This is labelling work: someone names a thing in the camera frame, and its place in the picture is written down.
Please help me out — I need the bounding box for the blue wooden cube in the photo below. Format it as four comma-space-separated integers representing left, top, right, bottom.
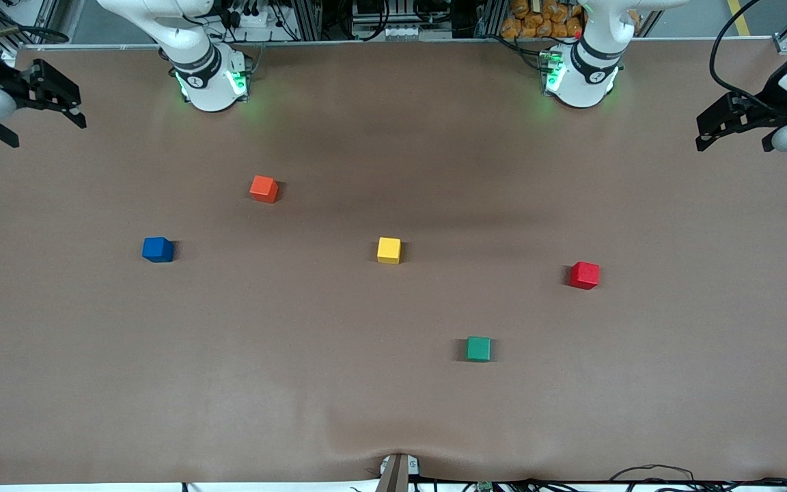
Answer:
141, 236, 176, 264

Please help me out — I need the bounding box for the red wooden cube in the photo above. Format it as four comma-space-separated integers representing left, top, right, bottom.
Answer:
568, 261, 601, 290

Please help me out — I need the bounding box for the white power strip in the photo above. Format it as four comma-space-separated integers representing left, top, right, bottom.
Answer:
230, 8, 279, 28

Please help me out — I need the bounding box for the pile of orange bags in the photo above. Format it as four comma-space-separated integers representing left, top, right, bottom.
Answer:
501, 0, 585, 40

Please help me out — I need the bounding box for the orange wooden cube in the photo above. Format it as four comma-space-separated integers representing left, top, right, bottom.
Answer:
249, 175, 279, 204

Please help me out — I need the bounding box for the brown table mat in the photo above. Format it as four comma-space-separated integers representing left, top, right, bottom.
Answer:
0, 38, 787, 487

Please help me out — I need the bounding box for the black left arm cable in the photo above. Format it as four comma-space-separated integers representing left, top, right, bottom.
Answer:
709, 0, 787, 105

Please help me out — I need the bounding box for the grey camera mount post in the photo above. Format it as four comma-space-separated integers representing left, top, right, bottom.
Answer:
374, 453, 420, 492

